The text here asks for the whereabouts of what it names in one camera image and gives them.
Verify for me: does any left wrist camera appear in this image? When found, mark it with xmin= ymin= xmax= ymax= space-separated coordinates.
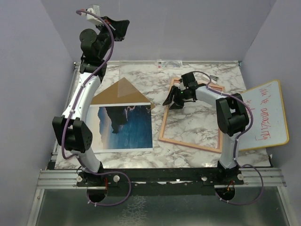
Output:
xmin=86 ymin=4 xmax=102 ymax=25

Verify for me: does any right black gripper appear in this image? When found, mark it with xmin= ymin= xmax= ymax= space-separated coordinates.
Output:
xmin=163 ymin=86 xmax=189 ymax=110

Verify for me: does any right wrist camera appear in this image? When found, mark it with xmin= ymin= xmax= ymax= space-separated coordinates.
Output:
xmin=179 ymin=80 xmax=186 ymax=90

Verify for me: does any clear acrylic sheet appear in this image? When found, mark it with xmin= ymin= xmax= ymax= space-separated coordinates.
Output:
xmin=119 ymin=61 xmax=158 ymax=93

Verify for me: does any brown cardboard backing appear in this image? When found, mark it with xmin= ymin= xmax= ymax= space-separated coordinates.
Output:
xmin=91 ymin=78 xmax=155 ymax=109

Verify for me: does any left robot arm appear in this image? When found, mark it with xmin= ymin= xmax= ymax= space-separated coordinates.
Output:
xmin=52 ymin=16 xmax=130 ymax=186

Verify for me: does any small label card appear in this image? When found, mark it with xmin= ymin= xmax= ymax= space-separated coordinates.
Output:
xmin=156 ymin=60 xmax=183 ymax=69

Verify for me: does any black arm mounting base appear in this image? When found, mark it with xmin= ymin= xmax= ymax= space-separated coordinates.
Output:
xmin=77 ymin=167 xmax=244 ymax=197

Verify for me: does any white marker eraser piece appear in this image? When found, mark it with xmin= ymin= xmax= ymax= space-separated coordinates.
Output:
xmin=209 ymin=75 xmax=219 ymax=81

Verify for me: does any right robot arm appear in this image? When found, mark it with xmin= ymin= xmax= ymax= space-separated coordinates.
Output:
xmin=162 ymin=71 xmax=253 ymax=184

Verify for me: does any pink picture frame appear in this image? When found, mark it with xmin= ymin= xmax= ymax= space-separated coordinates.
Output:
xmin=158 ymin=77 xmax=226 ymax=153

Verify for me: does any blue landscape photo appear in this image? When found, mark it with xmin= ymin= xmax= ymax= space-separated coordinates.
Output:
xmin=86 ymin=103 xmax=153 ymax=153

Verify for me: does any yellow rimmed whiteboard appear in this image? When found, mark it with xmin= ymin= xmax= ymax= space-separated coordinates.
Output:
xmin=238 ymin=80 xmax=289 ymax=151

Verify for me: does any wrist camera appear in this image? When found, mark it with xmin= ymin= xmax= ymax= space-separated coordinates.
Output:
xmin=179 ymin=80 xmax=186 ymax=90
xmin=86 ymin=4 xmax=102 ymax=25

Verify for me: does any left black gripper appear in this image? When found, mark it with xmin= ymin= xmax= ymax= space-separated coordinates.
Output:
xmin=94 ymin=16 xmax=128 ymax=59

